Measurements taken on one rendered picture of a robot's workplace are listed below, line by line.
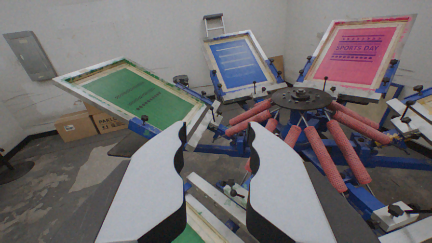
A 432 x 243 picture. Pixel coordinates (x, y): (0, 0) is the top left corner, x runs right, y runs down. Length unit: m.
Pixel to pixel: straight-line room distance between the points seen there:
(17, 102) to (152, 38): 2.81
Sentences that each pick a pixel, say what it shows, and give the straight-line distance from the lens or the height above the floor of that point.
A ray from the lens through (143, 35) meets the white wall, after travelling 4.09.
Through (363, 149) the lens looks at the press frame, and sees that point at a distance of 1.25.
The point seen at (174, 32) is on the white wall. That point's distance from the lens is 4.08.
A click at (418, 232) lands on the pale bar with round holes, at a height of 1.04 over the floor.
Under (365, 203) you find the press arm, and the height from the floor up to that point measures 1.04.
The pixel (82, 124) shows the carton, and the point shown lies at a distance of 4.32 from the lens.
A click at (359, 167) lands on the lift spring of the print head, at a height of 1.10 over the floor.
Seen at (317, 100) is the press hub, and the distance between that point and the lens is 1.06.
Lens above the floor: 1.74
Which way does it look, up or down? 30 degrees down
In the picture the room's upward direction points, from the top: 8 degrees counter-clockwise
